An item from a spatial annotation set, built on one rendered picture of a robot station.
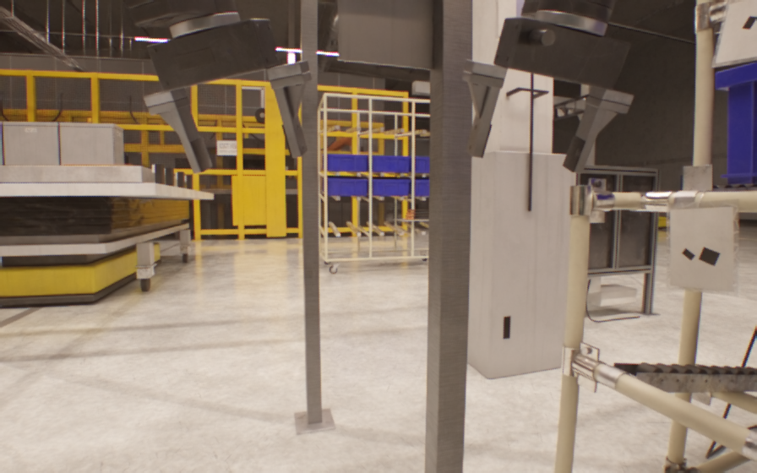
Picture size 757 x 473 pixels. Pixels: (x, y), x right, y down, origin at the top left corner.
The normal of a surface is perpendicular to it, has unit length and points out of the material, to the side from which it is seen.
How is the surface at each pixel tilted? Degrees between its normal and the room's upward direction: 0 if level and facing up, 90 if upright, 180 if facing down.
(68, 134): 90
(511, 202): 90
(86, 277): 90
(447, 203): 90
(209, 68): 113
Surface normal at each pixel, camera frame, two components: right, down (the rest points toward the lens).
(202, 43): -0.12, 0.47
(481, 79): 0.09, 0.47
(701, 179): -0.95, 0.07
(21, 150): 0.27, 0.08
